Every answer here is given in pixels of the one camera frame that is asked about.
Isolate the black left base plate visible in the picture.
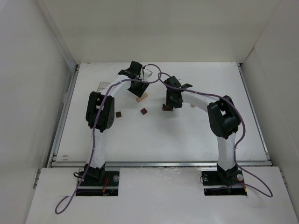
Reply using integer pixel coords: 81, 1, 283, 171
79, 171, 120, 190

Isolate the clear plastic box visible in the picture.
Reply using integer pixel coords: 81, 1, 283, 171
97, 82, 111, 92

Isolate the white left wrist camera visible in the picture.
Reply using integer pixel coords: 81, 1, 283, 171
140, 68, 153, 81

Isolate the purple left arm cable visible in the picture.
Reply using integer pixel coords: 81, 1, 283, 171
54, 63, 162, 215

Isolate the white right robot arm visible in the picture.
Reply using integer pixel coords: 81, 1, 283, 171
164, 76, 241, 185

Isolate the dark brown wood cube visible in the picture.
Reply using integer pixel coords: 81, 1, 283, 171
115, 112, 122, 118

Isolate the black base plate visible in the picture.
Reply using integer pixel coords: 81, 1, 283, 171
201, 170, 244, 187
79, 171, 120, 190

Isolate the light long wood block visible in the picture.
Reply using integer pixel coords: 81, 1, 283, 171
136, 93, 148, 103

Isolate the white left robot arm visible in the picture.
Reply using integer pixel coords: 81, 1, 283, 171
84, 61, 152, 185

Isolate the dark brown L block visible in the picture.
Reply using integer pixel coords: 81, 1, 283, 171
162, 104, 173, 112

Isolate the aluminium frame rail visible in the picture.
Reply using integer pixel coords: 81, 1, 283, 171
49, 160, 272, 168

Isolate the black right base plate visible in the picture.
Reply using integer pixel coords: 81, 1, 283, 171
201, 170, 244, 187

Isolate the maroon wood cube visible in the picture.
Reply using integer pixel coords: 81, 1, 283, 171
141, 108, 148, 115

